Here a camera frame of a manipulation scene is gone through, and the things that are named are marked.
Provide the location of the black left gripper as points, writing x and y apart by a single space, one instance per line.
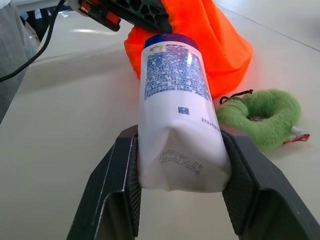
100 12

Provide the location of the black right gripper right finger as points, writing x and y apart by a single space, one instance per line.
265 200

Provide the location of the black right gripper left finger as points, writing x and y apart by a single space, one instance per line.
110 195

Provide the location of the white tube with blue print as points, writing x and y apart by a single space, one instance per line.
172 130

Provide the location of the grey textured fabric object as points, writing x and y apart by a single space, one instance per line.
12 62

